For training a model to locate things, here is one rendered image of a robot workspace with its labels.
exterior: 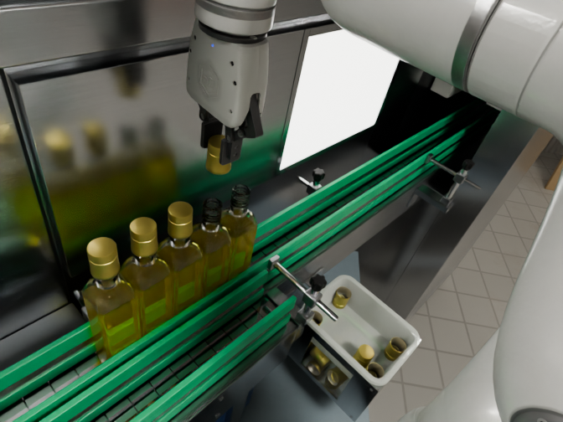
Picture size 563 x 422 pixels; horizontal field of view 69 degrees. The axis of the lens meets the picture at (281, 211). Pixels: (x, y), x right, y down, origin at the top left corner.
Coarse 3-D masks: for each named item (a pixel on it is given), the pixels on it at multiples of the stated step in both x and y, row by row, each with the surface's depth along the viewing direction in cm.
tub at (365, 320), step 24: (336, 288) 96; (360, 288) 94; (336, 312) 97; (360, 312) 97; (384, 312) 92; (336, 336) 92; (360, 336) 93; (384, 336) 94; (408, 336) 89; (384, 360) 90; (384, 384) 79
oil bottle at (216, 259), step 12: (204, 240) 64; (216, 240) 65; (228, 240) 66; (204, 252) 64; (216, 252) 66; (228, 252) 69; (204, 264) 66; (216, 264) 68; (228, 264) 71; (204, 276) 68; (216, 276) 71; (204, 288) 71; (216, 288) 73
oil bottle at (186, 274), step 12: (168, 240) 62; (192, 240) 63; (168, 252) 61; (180, 252) 61; (192, 252) 62; (168, 264) 61; (180, 264) 61; (192, 264) 63; (180, 276) 62; (192, 276) 65; (180, 288) 64; (192, 288) 67; (180, 300) 67; (192, 300) 70
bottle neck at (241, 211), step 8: (240, 184) 66; (232, 192) 66; (240, 192) 67; (248, 192) 65; (232, 200) 66; (240, 200) 65; (248, 200) 67; (232, 208) 67; (240, 208) 67; (240, 216) 68
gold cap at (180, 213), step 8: (168, 208) 57; (176, 208) 57; (184, 208) 57; (192, 208) 58; (168, 216) 57; (176, 216) 56; (184, 216) 56; (192, 216) 58; (168, 224) 58; (176, 224) 57; (184, 224) 57; (192, 224) 59; (168, 232) 59; (176, 232) 58; (184, 232) 58; (192, 232) 60
